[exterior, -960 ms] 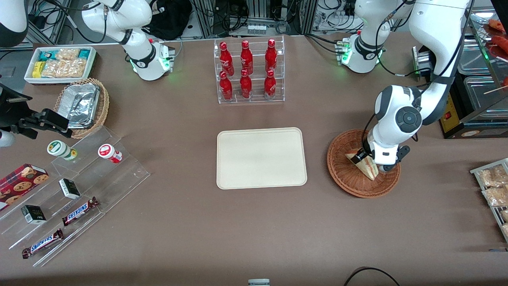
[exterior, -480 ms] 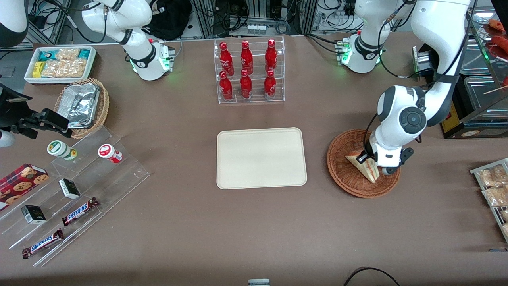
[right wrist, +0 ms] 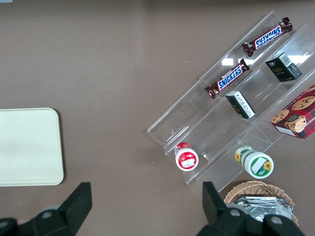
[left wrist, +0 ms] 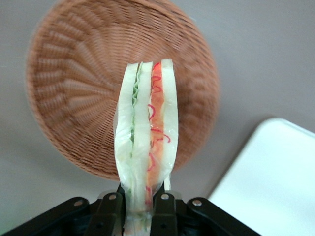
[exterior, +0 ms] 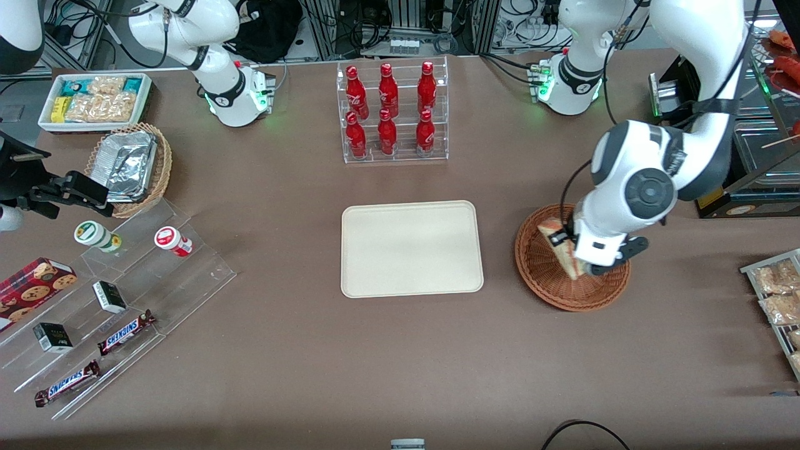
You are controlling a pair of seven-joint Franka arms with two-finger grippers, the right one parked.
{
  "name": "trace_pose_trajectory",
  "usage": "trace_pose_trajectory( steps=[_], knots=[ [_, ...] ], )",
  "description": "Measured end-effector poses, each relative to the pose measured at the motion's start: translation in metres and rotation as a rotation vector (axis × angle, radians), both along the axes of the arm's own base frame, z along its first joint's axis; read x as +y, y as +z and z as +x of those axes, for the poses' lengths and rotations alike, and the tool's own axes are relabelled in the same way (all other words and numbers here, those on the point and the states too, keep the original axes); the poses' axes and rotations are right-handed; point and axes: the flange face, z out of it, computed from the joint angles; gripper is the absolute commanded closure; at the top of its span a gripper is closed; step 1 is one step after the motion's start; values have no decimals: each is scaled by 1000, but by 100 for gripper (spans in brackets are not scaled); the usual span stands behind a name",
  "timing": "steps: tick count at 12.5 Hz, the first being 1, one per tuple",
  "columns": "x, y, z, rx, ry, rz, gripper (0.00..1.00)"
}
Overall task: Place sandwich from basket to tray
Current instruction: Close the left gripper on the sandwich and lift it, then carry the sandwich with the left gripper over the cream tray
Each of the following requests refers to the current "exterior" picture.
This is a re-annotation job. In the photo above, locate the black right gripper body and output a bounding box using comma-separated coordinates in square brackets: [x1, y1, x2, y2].
[0, 131, 52, 202]

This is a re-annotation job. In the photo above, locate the triangle sandwich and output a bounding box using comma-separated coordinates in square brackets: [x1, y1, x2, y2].
[539, 217, 589, 280]

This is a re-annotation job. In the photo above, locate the brown round wicker basket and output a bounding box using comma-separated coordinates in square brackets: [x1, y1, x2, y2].
[514, 203, 631, 312]

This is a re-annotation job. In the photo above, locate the tan wicker basket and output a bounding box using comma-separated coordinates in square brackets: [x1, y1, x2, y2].
[84, 122, 173, 219]

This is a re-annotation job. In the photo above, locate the cream rectangular plastic tray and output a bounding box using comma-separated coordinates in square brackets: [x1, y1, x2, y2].
[341, 200, 484, 299]

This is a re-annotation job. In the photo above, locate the green lid white cup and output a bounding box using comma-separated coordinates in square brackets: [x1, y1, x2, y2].
[74, 221, 123, 254]

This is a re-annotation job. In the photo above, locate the silver foil container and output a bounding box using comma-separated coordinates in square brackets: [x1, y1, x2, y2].
[99, 131, 158, 202]

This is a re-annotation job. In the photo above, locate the white rectangular snack bin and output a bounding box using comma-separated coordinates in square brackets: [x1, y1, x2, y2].
[37, 72, 154, 134]

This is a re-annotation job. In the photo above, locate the large clear cracker bag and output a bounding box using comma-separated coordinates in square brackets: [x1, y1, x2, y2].
[65, 92, 137, 123]

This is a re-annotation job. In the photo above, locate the red cookie box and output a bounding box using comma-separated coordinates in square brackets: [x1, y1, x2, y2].
[0, 257, 78, 333]

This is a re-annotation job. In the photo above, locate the red lid white cup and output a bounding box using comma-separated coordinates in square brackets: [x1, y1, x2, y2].
[154, 226, 194, 258]

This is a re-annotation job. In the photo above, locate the small clear cracker bag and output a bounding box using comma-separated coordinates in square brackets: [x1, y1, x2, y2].
[87, 76, 127, 96]

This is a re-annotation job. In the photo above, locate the small black box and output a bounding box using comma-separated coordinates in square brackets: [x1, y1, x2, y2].
[32, 322, 74, 354]
[92, 281, 128, 314]

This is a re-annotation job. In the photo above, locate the black food warmer cabinet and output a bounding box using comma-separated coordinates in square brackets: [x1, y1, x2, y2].
[649, 12, 800, 219]

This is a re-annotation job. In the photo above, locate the clear acrylic step stand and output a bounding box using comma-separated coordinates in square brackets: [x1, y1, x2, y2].
[0, 199, 237, 421]

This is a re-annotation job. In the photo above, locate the brown Snickers bar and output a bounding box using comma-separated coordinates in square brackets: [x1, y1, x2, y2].
[34, 360, 101, 408]
[97, 309, 157, 357]

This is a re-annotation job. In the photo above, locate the grey metal snack rack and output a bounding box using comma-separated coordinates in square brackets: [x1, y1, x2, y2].
[741, 249, 800, 383]

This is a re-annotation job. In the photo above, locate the red cola bottle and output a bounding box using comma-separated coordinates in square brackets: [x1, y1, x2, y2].
[346, 66, 369, 119]
[377, 109, 398, 156]
[416, 109, 436, 157]
[417, 61, 438, 115]
[346, 111, 368, 160]
[378, 63, 399, 118]

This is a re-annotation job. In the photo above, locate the clear acrylic bottle rack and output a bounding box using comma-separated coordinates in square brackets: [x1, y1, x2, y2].
[336, 56, 449, 164]

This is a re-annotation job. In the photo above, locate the black bag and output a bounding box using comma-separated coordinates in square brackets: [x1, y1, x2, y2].
[224, 0, 304, 64]

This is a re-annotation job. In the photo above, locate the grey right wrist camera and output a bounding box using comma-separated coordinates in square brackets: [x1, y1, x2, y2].
[0, 205, 26, 233]

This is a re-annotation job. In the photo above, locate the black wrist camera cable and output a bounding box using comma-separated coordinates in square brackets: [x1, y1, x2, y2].
[559, 159, 593, 238]

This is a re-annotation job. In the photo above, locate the black looped cable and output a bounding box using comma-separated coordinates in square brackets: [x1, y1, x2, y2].
[541, 420, 632, 450]

